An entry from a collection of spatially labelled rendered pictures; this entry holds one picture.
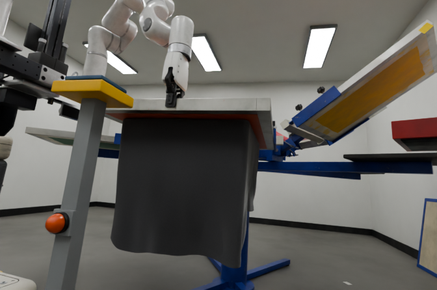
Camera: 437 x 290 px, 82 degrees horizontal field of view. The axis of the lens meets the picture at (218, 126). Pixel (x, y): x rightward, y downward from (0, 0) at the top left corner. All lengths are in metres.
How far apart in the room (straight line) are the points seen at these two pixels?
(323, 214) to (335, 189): 0.52
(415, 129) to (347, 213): 4.20
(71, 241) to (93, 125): 0.25
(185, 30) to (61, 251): 0.66
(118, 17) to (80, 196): 0.88
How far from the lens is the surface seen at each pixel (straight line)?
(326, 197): 5.48
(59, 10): 1.29
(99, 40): 1.37
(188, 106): 0.75
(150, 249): 0.88
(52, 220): 0.62
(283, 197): 5.41
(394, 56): 1.58
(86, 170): 0.64
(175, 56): 0.80
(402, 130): 1.49
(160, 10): 1.03
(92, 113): 0.65
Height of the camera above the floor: 0.75
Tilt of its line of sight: 12 degrees up
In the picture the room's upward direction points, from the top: 4 degrees clockwise
